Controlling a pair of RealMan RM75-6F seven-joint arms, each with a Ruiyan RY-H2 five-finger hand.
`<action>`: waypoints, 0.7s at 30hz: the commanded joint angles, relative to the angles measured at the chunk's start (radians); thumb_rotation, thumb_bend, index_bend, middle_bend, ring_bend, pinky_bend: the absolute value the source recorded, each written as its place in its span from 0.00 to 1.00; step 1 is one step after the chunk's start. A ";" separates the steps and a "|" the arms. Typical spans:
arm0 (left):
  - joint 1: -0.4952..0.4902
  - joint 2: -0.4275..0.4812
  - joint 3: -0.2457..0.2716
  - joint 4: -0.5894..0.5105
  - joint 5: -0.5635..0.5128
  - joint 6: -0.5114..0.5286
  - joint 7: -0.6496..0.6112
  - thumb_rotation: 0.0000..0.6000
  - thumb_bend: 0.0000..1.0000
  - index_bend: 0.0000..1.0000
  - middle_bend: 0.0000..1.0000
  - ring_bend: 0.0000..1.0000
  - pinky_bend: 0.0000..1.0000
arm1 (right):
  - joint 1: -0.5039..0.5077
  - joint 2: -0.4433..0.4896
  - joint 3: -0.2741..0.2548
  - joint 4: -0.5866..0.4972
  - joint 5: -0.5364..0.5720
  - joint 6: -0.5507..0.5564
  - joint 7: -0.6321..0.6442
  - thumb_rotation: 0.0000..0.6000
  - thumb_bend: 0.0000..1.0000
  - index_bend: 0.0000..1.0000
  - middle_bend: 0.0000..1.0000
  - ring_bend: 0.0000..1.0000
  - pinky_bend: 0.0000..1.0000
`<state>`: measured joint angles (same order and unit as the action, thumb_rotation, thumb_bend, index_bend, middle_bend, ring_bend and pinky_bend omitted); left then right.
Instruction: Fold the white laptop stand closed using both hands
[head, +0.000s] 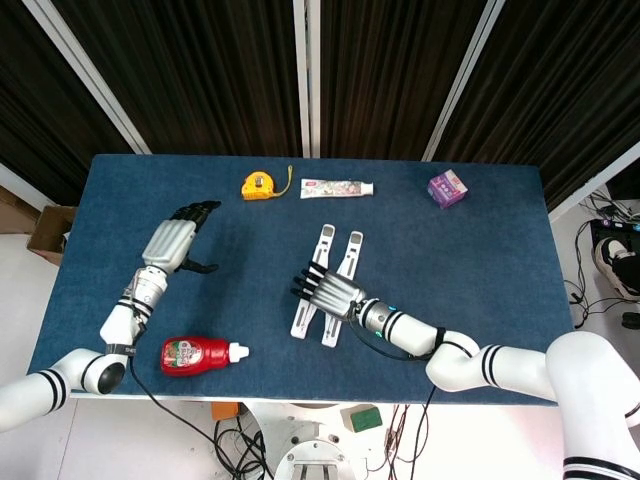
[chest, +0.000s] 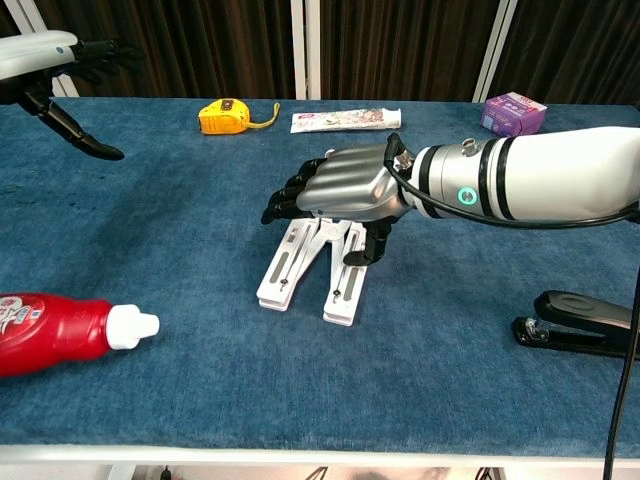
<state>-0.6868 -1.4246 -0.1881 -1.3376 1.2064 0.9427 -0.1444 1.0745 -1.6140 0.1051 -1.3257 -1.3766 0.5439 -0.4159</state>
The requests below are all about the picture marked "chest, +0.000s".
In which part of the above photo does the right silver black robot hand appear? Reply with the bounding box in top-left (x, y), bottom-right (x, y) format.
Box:
top-left (260, 141), bottom-right (419, 267)

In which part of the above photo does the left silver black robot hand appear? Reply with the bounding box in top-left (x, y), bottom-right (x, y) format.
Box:
top-left (0, 30), bottom-right (146, 161)

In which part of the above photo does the white folding laptop stand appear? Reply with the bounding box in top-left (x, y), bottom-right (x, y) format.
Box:
top-left (255, 148), bottom-right (374, 327)

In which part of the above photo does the white toothpaste tube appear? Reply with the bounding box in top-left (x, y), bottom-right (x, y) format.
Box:
top-left (290, 107), bottom-right (403, 135)

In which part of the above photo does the yellow tape measure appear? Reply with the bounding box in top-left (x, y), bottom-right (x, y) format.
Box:
top-left (197, 98), bottom-right (281, 136)

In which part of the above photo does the blue table cloth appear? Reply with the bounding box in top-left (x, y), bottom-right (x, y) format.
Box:
top-left (0, 97), bottom-right (640, 459)

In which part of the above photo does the purple small carton box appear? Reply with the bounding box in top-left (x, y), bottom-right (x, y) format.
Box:
top-left (480, 92), bottom-right (549, 139)

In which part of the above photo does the black stapler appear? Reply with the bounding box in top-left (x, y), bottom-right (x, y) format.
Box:
top-left (511, 289), bottom-right (640, 359)

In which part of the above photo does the red ketchup bottle white cap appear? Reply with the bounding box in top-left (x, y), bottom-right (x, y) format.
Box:
top-left (0, 291), bottom-right (161, 379)

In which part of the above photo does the white frame post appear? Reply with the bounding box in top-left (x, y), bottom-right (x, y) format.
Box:
top-left (472, 0), bottom-right (519, 104)
top-left (9, 0), bottom-right (81, 99)
top-left (290, 0), bottom-right (321, 100)

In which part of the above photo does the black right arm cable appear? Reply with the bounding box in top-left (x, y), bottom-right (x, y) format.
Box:
top-left (383, 132), bottom-right (640, 480)

